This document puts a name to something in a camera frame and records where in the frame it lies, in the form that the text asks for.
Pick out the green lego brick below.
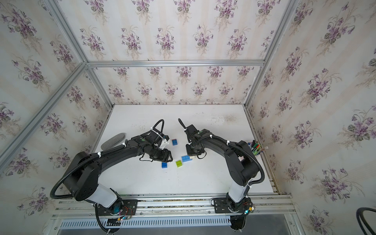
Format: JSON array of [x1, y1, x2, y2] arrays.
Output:
[[176, 160, 183, 167]]

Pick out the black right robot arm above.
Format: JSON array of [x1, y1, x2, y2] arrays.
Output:
[[178, 119, 265, 204]]

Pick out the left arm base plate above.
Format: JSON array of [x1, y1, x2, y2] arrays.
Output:
[[97, 199, 139, 216]]

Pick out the white vented cable duct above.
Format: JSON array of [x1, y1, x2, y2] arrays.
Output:
[[59, 216, 231, 230]]

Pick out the aluminium mounting rail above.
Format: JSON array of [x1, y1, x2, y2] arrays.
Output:
[[51, 193, 296, 219]]

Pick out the grey fabric pencil case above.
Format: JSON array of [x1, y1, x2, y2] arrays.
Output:
[[101, 132, 126, 151]]

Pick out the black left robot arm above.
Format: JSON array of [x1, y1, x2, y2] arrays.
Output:
[[50, 119, 173, 214]]

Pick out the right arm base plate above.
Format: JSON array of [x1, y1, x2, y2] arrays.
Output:
[[211, 197, 254, 214]]

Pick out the light blue lego brick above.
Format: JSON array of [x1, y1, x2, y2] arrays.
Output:
[[181, 155, 193, 163]]

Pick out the pink pen holder cup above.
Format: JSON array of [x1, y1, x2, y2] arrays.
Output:
[[247, 140, 269, 156]]

